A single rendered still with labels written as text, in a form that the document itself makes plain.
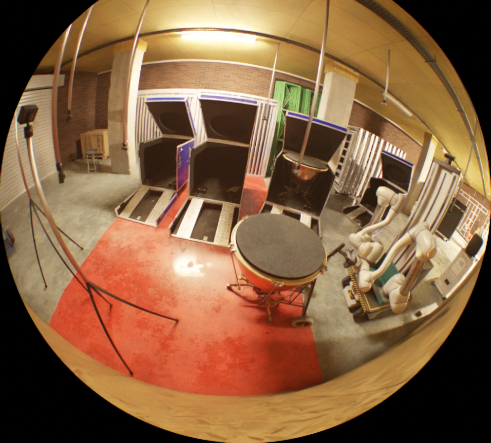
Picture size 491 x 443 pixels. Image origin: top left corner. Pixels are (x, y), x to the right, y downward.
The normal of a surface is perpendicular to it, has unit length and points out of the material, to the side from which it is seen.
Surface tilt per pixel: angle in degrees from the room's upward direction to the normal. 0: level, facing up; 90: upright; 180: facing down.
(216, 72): 90
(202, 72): 90
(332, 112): 90
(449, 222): 90
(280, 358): 0
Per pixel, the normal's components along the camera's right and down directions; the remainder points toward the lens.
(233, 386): 0.16, -0.87
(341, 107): 0.04, 0.48
